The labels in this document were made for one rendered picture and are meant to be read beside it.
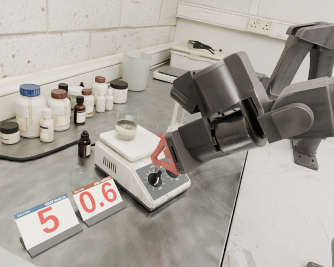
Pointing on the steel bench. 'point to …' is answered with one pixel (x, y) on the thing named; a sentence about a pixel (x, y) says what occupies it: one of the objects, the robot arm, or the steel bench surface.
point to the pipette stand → (175, 118)
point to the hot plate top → (146, 144)
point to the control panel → (143, 172)
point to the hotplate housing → (131, 175)
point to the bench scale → (168, 73)
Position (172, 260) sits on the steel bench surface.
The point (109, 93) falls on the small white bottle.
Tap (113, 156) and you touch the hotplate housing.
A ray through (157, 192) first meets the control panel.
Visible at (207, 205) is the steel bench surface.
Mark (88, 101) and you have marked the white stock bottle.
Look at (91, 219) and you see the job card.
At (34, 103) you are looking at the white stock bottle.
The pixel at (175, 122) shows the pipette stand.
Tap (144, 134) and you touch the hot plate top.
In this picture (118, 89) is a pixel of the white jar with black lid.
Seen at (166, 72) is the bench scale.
